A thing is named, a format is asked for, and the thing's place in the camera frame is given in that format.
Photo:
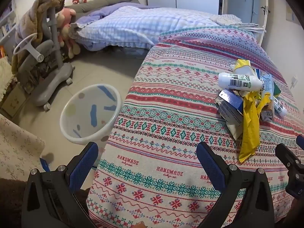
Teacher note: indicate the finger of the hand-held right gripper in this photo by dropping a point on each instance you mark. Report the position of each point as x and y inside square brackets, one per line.
[300, 141]
[288, 156]

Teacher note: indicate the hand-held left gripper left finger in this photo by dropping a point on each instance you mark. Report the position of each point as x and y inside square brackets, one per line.
[83, 166]

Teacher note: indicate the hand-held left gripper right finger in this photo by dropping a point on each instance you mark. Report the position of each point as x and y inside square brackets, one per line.
[209, 163]

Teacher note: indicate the yellow plastic wrapper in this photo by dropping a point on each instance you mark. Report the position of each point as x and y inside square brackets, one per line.
[249, 128]

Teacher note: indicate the white spotted waste bin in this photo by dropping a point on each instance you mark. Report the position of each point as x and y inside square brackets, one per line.
[90, 114]

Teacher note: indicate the blue floor item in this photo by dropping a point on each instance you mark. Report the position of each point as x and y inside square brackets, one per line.
[45, 165]

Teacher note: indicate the small white tube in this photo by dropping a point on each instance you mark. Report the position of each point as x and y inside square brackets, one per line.
[279, 106]

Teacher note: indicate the small brown carton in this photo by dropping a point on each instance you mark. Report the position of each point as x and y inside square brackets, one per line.
[267, 114]

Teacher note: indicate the grey foil packet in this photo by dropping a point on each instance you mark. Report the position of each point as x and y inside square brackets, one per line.
[230, 117]

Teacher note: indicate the patterned red green tablecloth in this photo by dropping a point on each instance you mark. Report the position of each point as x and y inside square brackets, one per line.
[166, 123]

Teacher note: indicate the flattened dark blue box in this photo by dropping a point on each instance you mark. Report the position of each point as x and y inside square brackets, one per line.
[231, 99]

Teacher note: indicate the light blue carton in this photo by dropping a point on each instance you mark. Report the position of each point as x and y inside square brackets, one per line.
[267, 82]

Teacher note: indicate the cream floral cloth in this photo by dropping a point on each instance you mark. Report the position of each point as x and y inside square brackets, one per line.
[16, 144]

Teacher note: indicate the white barcode bottle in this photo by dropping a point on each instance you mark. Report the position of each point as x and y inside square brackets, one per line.
[228, 79]

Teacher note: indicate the cardboard box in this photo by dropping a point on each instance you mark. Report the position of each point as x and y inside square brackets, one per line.
[14, 101]

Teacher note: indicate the grey study chair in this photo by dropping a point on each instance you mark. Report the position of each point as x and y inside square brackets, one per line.
[51, 76]

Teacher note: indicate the yellow and white packet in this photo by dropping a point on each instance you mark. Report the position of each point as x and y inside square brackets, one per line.
[242, 65]

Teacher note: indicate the yellowish plush toy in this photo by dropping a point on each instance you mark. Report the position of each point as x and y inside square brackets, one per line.
[72, 48]

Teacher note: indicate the cream crochet cloth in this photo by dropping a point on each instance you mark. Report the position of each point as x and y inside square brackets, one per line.
[6, 76]

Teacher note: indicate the stack of striped cloths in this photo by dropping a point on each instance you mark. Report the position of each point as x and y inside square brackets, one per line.
[251, 27]

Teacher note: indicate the folded white patterned cloth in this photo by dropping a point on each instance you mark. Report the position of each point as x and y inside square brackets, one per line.
[224, 19]

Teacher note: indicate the pink plush toy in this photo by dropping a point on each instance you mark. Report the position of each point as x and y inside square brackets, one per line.
[65, 19]

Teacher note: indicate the lilac blanket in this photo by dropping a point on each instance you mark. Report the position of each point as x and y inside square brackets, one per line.
[99, 15]

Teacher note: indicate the blue checked quilt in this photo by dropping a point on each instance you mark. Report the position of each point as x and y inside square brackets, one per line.
[142, 26]

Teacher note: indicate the white door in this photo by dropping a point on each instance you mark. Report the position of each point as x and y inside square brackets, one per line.
[242, 0]

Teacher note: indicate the brown fleece blanket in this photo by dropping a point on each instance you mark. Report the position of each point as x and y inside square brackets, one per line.
[30, 16]

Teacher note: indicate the grey headboard cushion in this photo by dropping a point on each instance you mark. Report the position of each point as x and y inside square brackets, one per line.
[102, 1]

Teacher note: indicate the white cat plush toy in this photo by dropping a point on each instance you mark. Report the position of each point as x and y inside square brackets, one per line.
[79, 0]

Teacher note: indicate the white wall socket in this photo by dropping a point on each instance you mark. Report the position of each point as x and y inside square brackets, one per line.
[294, 81]

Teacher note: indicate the wall bookshelf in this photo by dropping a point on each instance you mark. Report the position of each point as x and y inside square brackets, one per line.
[6, 26]

